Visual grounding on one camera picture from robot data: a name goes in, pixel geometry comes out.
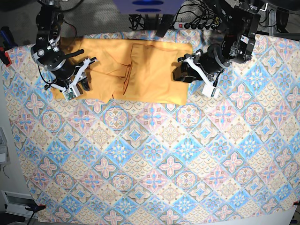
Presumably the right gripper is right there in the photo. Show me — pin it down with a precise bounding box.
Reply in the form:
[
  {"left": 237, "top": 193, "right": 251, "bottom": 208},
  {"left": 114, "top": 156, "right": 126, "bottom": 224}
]
[{"left": 44, "top": 57, "right": 97, "bottom": 101}]

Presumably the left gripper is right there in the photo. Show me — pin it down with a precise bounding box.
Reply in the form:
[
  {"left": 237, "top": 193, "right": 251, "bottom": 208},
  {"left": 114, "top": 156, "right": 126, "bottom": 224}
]
[{"left": 172, "top": 44, "right": 226, "bottom": 98}]

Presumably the yellow T-shirt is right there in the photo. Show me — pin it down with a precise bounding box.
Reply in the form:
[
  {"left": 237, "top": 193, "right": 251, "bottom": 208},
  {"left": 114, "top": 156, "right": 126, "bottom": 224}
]
[{"left": 60, "top": 38, "right": 193, "bottom": 105}]

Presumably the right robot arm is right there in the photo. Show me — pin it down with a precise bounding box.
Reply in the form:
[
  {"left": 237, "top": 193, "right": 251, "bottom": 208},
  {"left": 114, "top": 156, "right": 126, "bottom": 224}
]
[{"left": 30, "top": 0, "right": 97, "bottom": 101}]

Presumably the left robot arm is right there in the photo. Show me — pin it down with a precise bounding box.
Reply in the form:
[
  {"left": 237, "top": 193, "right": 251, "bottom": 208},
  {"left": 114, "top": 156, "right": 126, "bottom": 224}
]
[{"left": 172, "top": 0, "right": 261, "bottom": 98}]

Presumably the white power strip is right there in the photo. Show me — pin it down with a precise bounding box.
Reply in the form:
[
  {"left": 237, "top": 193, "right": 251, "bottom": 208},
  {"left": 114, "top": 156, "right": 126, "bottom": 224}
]
[{"left": 172, "top": 22, "right": 220, "bottom": 30}]

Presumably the patterned tile tablecloth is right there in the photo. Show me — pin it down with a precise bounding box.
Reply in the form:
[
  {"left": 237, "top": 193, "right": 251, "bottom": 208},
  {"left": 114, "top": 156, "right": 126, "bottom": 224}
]
[{"left": 1, "top": 35, "right": 300, "bottom": 225}]

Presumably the red black clamp left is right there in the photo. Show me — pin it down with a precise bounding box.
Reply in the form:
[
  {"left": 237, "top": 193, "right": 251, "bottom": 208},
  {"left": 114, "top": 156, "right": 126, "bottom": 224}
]
[{"left": 0, "top": 46, "right": 12, "bottom": 67}]

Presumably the orange black clamp bottom left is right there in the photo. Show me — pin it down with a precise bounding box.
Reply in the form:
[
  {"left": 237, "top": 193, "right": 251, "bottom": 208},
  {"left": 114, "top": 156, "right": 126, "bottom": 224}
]
[{"left": 25, "top": 204, "right": 46, "bottom": 213}]

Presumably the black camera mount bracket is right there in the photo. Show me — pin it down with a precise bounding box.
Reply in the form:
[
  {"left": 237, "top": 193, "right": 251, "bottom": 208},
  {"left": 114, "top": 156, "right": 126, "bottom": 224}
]
[{"left": 156, "top": 15, "right": 174, "bottom": 38}]

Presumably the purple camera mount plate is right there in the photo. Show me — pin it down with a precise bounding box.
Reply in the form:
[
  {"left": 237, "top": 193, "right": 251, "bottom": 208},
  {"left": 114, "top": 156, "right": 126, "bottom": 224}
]
[{"left": 113, "top": 0, "right": 184, "bottom": 15}]

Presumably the white floor rail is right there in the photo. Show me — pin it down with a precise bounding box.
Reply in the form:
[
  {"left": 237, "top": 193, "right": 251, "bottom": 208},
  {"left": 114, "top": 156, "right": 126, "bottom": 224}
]
[{"left": 0, "top": 190, "right": 35, "bottom": 218}]

